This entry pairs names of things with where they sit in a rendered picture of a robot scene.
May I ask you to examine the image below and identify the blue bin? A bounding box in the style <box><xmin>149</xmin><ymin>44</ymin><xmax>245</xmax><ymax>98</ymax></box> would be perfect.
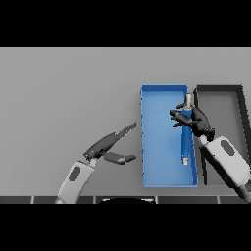
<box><xmin>140</xmin><ymin>84</ymin><xmax>199</xmax><ymax>188</ymax></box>

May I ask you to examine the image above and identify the blue pipe with pale ends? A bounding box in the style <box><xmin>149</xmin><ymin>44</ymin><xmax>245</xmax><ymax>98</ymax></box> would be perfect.
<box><xmin>180</xmin><ymin>93</ymin><xmax>194</xmax><ymax>166</ymax></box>

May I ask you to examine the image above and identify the dark grey bin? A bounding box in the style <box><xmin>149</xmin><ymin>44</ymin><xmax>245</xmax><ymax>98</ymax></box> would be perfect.
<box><xmin>193</xmin><ymin>84</ymin><xmax>251</xmax><ymax>186</ymax></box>

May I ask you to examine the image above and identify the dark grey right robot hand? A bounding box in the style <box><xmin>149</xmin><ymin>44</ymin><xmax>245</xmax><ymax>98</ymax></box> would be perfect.
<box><xmin>169</xmin><ymin>103</ymin><xmax>216</xmax><ymax>142</ymax></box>

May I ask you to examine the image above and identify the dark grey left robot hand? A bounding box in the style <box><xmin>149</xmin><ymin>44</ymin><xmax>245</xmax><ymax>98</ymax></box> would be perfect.
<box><xmin>82</xmin><ymin>122</ymin><xmax>138</xmax><ymax>166</ymax></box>

